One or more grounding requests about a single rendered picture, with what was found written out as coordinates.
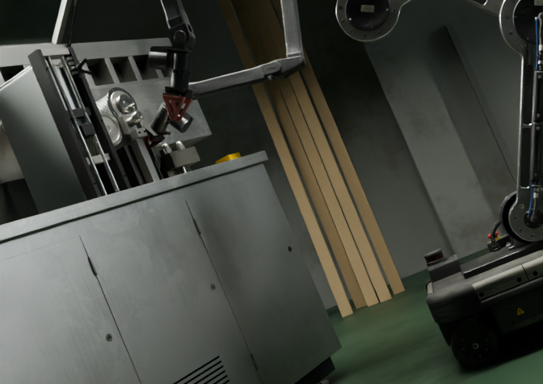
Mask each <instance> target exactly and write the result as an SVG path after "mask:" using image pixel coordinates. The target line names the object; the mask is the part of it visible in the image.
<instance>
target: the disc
mask: <svg viewBox="0 0 543 384"><path fill-rule="evenodd" d="M116 91H123V92H124V93H125V94H127V95H128V96H129V97H130V98H131V99H132V101H133V103H136V102H135V100H134V98H133V97H132V96H131V95H130V94H129V93H128V92H127V91H126V90H124V89H122V88H119V87H113V88H112V89H111V90H110V91H109V92H108V93H107V105H108V108H109V110H110V112H111V113H112V115H113V116H114V117H115V118H116V119H117V120H118V118H119V116H118V115H117V114H116V112H115V111H114V109H113V107H112V103H111V97H112V94H113V93H114V92H116Z"/></svg>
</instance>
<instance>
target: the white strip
mask: <svg viewBox="0 0 543 384"><path fill-rule="evenodd" d="M0 120H1V122H2V125H3V128H4V129H5V132H6V135H7V137H8V139H9V142H10V144H11V147H12V149H13V151H14V153H15V157H16V159H17V161H18V163H19V166H20V169H21V171H22V172H23V176H24V179H25V180H26V183H27V185H28V188H29V190H30V193H31V194H32V198H33V200H34V202H35V204H36V207H37V209H38V212H39V214H41V213H46V212H49V211H52V210H55V209H60V208H63V207H66V206H69V205H75V204H77V203H81V202H83V201H86V197H85V195H84V193H83V190H82V187H81V185H80V183H79V181H78V177H77V176H76V174H75V171H74V168H73V166H72V164H71V161H70V160H69V156H68V154H67V152H66V150H65V147H64V145H63V142H62V140H61V137H60V135H59V132H58V131H57V127H56V125H55V123H54V121H53V118H52V116H51V113H50V111H49V109H48V106H47V104H46V102H45V99H44V96H43V94H42V92H41V89H40V87H39V84H38V82H37V80H36V77H35V75H34V71H33V68H32V67H31V68H29V69H28V70H26V71H25V72H23V73H22V74H21V75H20V76H18V77H17V78H15V79H14V80H12V81H11V82H9V83H8V84H6V85H5V86H4V87H3V88H1V89H0Z"/></svg>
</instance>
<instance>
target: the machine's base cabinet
mask: <svg viewBox="0 0 543 384"><path fill-rule="evenodd" d="M341 347H342V346H341V344H340V342H339V339H338V336H337V335H336V333H335V329H334V328H333V325H332V323H331V321H330V318H329V316H328V313H327V312H326V308H325V306H324V305H323V302H322V299H321V297H320V295H319V293H318V290H317V288H316V285H315V284H314V280H313V278H312V276H311V274H310V272H309V269H308V267H307V265H306V262H305V260H304V257H303V255H302V254H301V250H300V248H299V246H298V244H297V241H296V239H295V237H294V234H293V232H292V229H291V227H290V225H289V223H288V220H287V218H286V216H285V214H284V210H283V209H282V206H281V204H280V201H279V199H278V197H277V195H276V192H275V189H274V188H273V186H272V182H271V181H270V178H269V176H268V174H267V171H266V169H265V166H264V165H263V163H260V164H258V165H254V166H252V167H248V168H244V169H241V170H239V171H234V172H231V173H229V174H225V175H221V176H218V177H215V178H212V179H207V180H205V181H202V182H199V183H196V184H192V185H189V186H186V187H183V188H178V189H175V190H173V191H170V192H165V193H163V194H160V195H156V196H152V197H149V198H146V199H144V200H139V201H136V202H133V203H131V204H127V205H123V206H120V207H117V208H114V209H109V210H107V211H104V212H101V213H97V214H94V215H90V216H88V217H84V218H80V219H78V220H75V221H71V222H67V223H65V224H61V225H59V226H54V227H51V228H48V229H46V230H41V231H38V232H35V233H32V234H28V235H25V236H22V237H19V238H14V239H12V240H9V241H6V242H3V243H0V384H330V382H329V380H324V381H323V380H322V379H323V378H325V377H326V376H327V375H328V374H330V373H331V372H332V371H334V370H335V366H334V364H333V362H332V360H331V358H330V356H331V355H333V354H334V353H335V352H337V351H338V350H340V349H341Z"/></svg>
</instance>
